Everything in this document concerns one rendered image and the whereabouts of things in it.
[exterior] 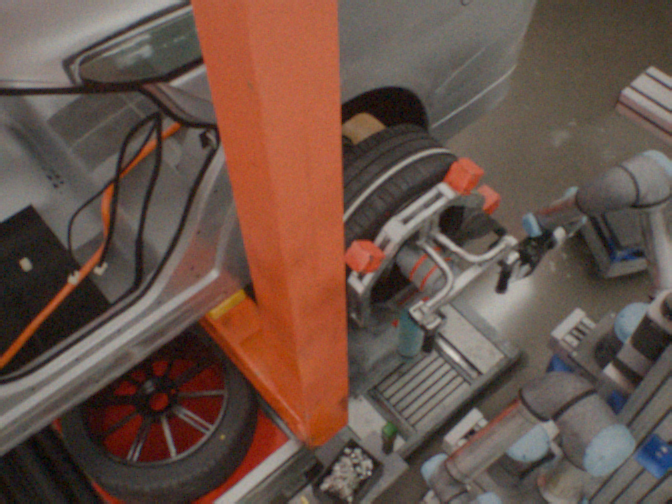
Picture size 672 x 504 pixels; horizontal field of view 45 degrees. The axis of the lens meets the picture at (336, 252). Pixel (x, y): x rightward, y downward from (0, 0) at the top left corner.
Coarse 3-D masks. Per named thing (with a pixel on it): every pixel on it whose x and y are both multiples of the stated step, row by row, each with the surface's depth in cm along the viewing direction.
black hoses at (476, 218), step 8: (472, 216) 246; (480, 216) 245; (488, 216) 247; (464, 224) 247; (472, 224) 245; (480, 224) 244; (488, 224) 244; (496, 224) 249; (456, 232) 248; (464, 232) 246; (472, 232) 245; (480, 232) 244; (488, 232) 243; (496, 232) 251; (504, 232) 250; (456, 240) 248; (464, 240) 247
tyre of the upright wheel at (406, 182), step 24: (360, 144) 244; (384, 144) 244; (408, 144) 246; (432, 144) 252; (360, 168) 240; (384, 168) 240; (408, 168) 240; (432, 168) 241; (360, 192) 238; (384, 192) 235; (408, 192) 238; (360, 216) 235; (384, 216) 237; (456, 216) 277; (360, 240) 237
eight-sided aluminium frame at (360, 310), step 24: (432, 192) 241; (456, 192) 243; (408, 216) 239; (432, 216) 240; (384, 240) 238; (384, 264) 239; (360, 288) 241; (408, 288) 281; (360, 312) 252; (384, 312) 270
